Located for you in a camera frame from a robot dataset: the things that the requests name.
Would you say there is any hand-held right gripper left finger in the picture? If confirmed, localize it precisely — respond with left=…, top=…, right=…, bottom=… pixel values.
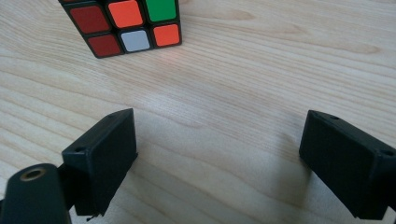
left=61, top=107, right=139, bottom=217

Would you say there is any multicoloured puzzle cube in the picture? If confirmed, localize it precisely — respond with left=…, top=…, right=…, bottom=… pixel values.
left=58, top=0, right=183, bottom=60

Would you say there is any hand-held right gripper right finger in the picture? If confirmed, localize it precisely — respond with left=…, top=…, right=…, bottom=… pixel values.
left=298, top=109, right=396, bottom=221

